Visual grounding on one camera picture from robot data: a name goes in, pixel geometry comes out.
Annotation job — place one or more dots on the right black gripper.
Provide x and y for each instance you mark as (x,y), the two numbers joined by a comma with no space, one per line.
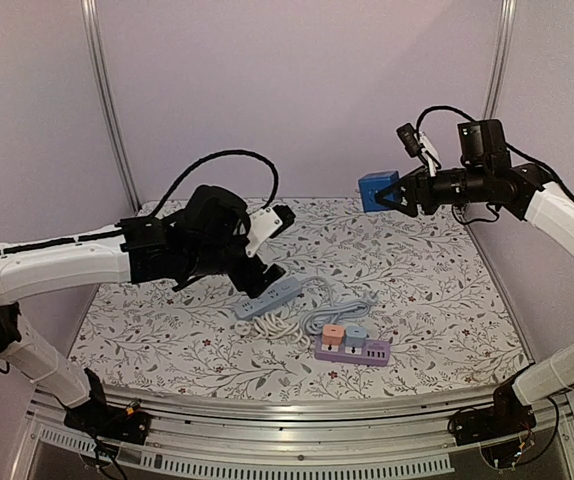
(408,191)

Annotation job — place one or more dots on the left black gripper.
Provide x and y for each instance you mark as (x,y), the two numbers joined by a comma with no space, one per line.
(248,280)

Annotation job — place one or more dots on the light blue power strip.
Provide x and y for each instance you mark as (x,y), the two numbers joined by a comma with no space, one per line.
(274,297)

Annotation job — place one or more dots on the dark blue cube socket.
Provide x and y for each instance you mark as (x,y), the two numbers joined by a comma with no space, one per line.
(372,183)

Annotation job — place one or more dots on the pink plug adapter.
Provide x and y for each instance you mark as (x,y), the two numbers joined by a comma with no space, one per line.
(332,336)

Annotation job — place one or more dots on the light blue plug adapter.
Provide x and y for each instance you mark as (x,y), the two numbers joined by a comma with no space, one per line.
(355,337)

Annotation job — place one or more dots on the purple power strip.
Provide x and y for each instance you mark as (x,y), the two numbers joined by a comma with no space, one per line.
(375,353)

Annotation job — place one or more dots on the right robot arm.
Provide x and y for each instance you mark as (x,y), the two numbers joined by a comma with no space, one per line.
(531,192)

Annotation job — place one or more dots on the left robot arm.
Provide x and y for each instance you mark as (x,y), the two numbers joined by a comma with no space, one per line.
(213,234)

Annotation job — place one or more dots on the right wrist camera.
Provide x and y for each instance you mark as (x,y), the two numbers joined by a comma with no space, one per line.
(417,145)

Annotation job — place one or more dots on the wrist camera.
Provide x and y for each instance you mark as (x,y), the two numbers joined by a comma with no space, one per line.
(417,145)
(267,223)

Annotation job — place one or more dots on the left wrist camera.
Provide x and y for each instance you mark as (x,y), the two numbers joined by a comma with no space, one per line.
(267,223)

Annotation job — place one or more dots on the aluminium front rail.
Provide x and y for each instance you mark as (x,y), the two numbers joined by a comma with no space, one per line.
(404,437)

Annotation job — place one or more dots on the right aluminium frame post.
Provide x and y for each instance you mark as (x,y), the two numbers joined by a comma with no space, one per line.
(500,58)

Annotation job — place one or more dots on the aluminium frame post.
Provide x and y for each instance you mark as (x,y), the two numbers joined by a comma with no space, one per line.
(101,76)
(500,58)

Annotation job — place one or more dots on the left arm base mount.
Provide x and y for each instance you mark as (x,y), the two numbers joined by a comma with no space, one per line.
(97,418)

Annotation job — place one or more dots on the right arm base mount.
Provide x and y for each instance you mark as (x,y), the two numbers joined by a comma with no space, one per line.
(506,416)

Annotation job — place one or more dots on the left aluminium frame post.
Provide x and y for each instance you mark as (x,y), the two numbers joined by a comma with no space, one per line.
(101,76)

